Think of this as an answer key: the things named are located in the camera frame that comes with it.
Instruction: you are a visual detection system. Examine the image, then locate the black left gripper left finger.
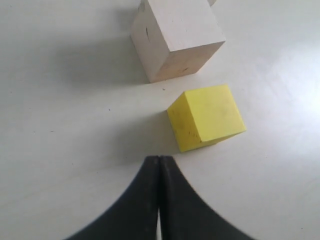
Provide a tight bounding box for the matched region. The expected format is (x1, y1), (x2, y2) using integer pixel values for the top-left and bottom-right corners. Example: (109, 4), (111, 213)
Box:
(68, 156), (160, 240)

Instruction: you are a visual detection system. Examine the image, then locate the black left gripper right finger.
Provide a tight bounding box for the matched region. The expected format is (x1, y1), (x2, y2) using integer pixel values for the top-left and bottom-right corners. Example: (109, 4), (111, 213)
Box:
(158, 156), (252, 240)

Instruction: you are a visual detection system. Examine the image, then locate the large pale wooden cube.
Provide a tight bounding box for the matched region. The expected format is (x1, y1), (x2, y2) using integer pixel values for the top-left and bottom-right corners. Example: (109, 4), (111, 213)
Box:
(130, 0), (226, 83)

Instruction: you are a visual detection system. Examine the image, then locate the yellow cube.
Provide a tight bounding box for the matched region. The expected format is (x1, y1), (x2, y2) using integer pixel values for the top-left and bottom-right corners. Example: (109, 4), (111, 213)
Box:
(166, 84), (246, 153)

